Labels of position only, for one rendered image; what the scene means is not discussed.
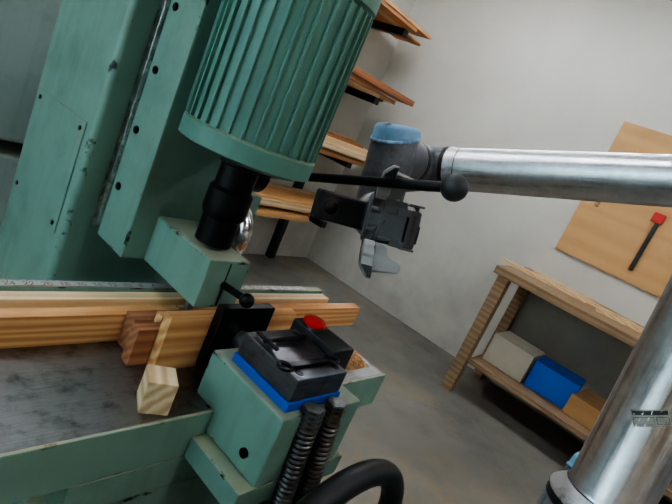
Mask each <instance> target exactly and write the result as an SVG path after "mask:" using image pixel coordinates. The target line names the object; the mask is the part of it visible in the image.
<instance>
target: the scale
mask: <svg viewBox="0 0 672 504"><path fill-rule="evenodd" d="M0 286H61V287H123V288H173V287H172V286H171V285H170V284H169V283H141V282H101V281H61V280H21V279H0ZM241 289H246V290H305V289H304V288H303V287H301V286H261V285H242V287H241Z"/></svg>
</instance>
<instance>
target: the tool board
mask: <svg viewBox="0 0 672 504"><path fill-rule="evenodd" d="M608 152H618V153H651V154H672V136H671V135H668V134H665V133H662V132H659V131H655V130H652V129H649V128H646V127H643V126H639V125H636V124H633V123H630V122H627V121H624V123H623V125H622V126H621V128H620V130H619V132H618V134H617V136H616V137H615V139H614V141H613V143H612V145H611V147H610V148H609V150H608ZM555 248H557V249H559V250H561V251H563V252H565V253H567V254H569V255H572V256H574V257H576V258H578V259H580V260H582V261H584V262H586V263H588V264H590V265H593V266H595V267H597V268H599V269H601V270H603V271H605V272H607V273H609V274H611V275H613V276H616V277H618V278H620V279H622V280H624V281H626V282H628V283H630V284H632V285H634V286H636V287H639V288H641V289H643V290H645V291H647V292H649V293H651V294H653V295H655V296H657V297H660V296H661V294H662V292H663V290H664V288H665V287H666V285H667V283H668V281H669V279H670V277H671V275H672V208H671V207H658V206H645V205H633V204H620V203H607V202H594V201H582V200H581V201H580V203H579V205H578V207H577V209H576V211H575V212H574V214H573V216H572V218H571V220H570V222H569V223H568V225H567V227H566V229H565V231H564V233H563V234H562V236H561V238H560V240H559V242H558V243H557V245H556V247H555Z"/></svg>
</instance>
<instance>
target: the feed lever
mask: <svg viewBox="0 0 672 504"><path fill-rule="evenodd" d="M270 178H272V179H277V178H273V177H270V176H267V175H264V174H263V175H259V176H258V179H257V181H256V184H255V187H254V189H253V192H260V191H262V190H264V189H265V188H266V187H267V185H268V183H269V181H270ZM308 181H309V182H321V183H333V184H345V185H357V186H369V187H381V188H393V189H406V190H418V191H430V192H441V195H442V196H443V197H444V198H445V199H446V200H448V201H450V202H458V201H460V200H462V199H463V198H465V197H466V195H467V193H468V190H469V184H468V181H467V180H466V178H465V177H464V176H462V175H460V174H450V175H447V176H446V177H445V178H444V179H443V180H442V181H430V180H415V179H401V178H386V177H371V176H356V175H341V174H327V173H311V175H310V178H309V180H308Z"/></svg>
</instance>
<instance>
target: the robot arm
mask: <svg viewBox="0 0 672 504"><path fill-rule="evenodd" d="M370 139H371V140H370V144H369V148H368V152H367V155H366V159H365V163H364V167H363V171H362V175H361V176H371V177H386V178H401V179H415V180H430V181H442V180H443V179H444V178H445V177H446V176H447V175H450V174H460V175H462V176H464V177H465V178H466V180H467V181H468V184H469V190H468V192H480V193H492V194H505V195H518V196H531V197H543V198H556V199H569V200H582V201H594V202H607V203H620V204H633V205H645V206H658V207H671V208H672V154H651V153H618V152H584V151H550V150H517V149H483V148H456V147H453V146H429V145H426V144H424V143H422V142H421V131H420V130H418V129H416V128H412V127H408V126H404V125H399V124H394V123H387V122H379V123H377V124H376V125H375V127H374V130H373V133H372V135H371V136H370ZM417 191H418V190H406V189H393V188H381V187H369V186H358V190H357V194H356V198H352V197H349V196H346V195H343V194H339V193H336V192H333V191H329V190H326V189H323V188H318V189H317V192H316V195H315V198H314V202H313V205H312V209H311V212H310V215H311V216H312V217H315V218H317V219H321V220H325V221H328V222H332V223H336V224H340V225H343V226H347V227H351V228H354V229H355V230H356V231H357V232H358V233H359V234H360V239H361V240H362V241H361V247H360V253H359V264H358V265H359V268H360V270H361V272H362V273H363V275H364V277H365V278H368V279H370V277H371V273H373V272H376V273H391V274H396V273H399V272H400V270H401V268H400V265H399V264H398V263H396V262H394V261H393V260H391V259H390V258H389V257H388V256H387V249H386V247H385V246H384V245H382V244H387V245H388V246H391V247H395V248H398V249H399V250H403V251H407V252H411V253H413V250H412V249H413V246H414V245H416V242H417V239H418V235H419V231H420V221H421V216H422V214H421V213H419V210H420V209H425V207H422V206H418V205H414V204H410V203H405V202H403V201H404V197H405V193H406V192H417ZM408 206H409V207H413V208H415V210H416V211H412V210H408ZM374 249H375V250H374ZM373 251H374V254H373ZM671 480H672V275H671V277H670V279H669V281H668V283H667V285H666V287H665V288H664V290H663V292H662V294H661V296H660V298H659V300H658V302H657V304H656V306H655V308H654V310H653V312H652V314H651V316H650V317H649V319H648V321H647V323H646V325H645V327H644V329H643V331H642V333H641V335H640V337H639V339H638V341H637V343H636V345H635V346H634V348H633V350H632V352H631V354H630V356H629V358H628V360H627V362H626V364H625V366H624V368H623V370H622V372H621V374H620V375H619V377H618V379H617V381H616V383H615V385H614V387H613V389H612V391H611V393H610V395H609V397H608V399H607V401H606V402H605V404H604V406H603V408H602V410H601V412H600V414H599V416H598V418H597V420H596V422H595V424H594V426H593V428H592V430H591V431H590V433H589V435H588V437H587V439H586V441H585V443H584V445H583V447H582V449H581V451H580V452H576V453H575V454H574V455H573V456H572V457H571V459H570V460H569V461H567V462H566V466H565V467H564V469H563V471H556V472H554V473H553V474H552V475H551V476H550V478H549V480H548V482H547V484H546V486H545V488H544V490H543V492H542V494H541V496H540V498H539V500H538V502H537V504H658V503H659V501H660V500H661V498H662V496H663V494H664V492H665V491H666V489H667V487H668V485H669V484H670V482H671Z"/></svg>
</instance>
